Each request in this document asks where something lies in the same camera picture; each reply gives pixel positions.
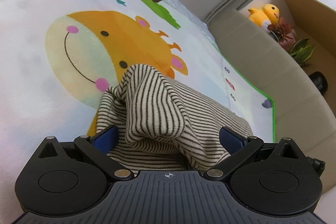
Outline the green leafed potted plant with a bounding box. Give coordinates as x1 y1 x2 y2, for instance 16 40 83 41
289 38 315 67

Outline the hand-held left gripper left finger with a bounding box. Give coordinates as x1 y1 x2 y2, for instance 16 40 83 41
33 125 133 179

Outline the black rounded object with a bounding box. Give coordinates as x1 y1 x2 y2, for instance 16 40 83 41
308 71 328 95

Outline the cartoon animal play mat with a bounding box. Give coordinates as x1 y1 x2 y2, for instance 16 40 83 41
0 0 277 214

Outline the beige padded headboard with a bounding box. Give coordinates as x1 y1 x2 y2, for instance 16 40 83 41
207 7 336 195

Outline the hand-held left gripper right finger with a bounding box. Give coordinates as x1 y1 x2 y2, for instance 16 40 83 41
204 126 306 180

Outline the brown cardboard panel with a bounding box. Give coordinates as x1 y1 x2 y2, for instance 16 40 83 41
274 0 336 114

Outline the beige striped knit garment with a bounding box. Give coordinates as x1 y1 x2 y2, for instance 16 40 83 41
94 63 254 178

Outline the red leafed potted plant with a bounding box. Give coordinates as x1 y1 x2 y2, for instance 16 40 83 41
267 18 297 49

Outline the yellow plush chick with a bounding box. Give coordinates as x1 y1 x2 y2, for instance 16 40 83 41
263 3 280 25
248 7 271 28

